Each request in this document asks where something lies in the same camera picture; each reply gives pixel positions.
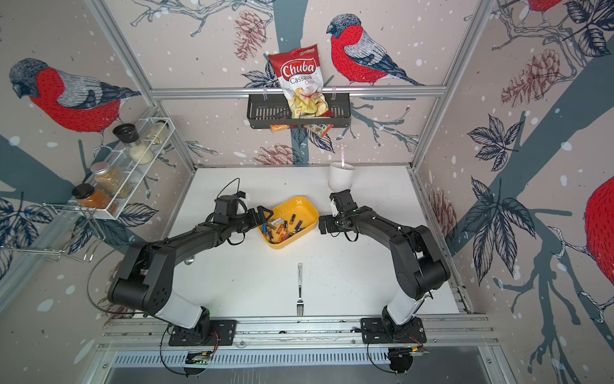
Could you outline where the white cup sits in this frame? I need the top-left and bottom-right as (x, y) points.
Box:
(328, 163), (355, 192)

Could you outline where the black wire basket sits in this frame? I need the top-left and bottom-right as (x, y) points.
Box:
(247, 93), (351, 129)

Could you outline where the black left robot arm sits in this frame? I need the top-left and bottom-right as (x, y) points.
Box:
(107, 191), (273, 330)

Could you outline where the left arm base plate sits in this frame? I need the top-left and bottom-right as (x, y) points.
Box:
(169, 318), (238, 347)

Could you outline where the silver fork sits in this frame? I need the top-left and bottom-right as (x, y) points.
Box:
(297, 262), (305, 317)

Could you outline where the Chuba cassava chips bag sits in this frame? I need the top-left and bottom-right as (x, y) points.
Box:
(269, 45), (329, 116)

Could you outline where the aluminium frame corner post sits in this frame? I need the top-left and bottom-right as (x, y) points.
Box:
(84, 0), (197, 174)

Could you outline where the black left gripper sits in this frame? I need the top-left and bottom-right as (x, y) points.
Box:
(229, 205), (274, 234)

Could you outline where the white wire spice rack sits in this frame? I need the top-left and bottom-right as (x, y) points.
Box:
(51, 117), (175, 220)

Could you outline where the silver lid spice jar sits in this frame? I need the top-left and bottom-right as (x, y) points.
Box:
(91, 162), (131, 199)

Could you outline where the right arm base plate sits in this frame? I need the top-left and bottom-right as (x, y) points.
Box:
(359, 317), (427, 345)

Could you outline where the orange spice jar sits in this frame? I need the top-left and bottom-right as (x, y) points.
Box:
(72, 183), (111, 210)

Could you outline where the yellow plastic storage box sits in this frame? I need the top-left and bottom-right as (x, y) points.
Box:
(260, 196), (319, 250)

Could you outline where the black lid spice jar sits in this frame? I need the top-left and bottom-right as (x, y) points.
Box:
(113, 123), (154, 165)

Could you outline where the aluminium front rail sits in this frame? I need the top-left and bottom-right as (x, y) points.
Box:
(94, 315), (500, 350)

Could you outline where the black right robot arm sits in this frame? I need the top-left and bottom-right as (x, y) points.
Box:
(318, 190), (451, 333)

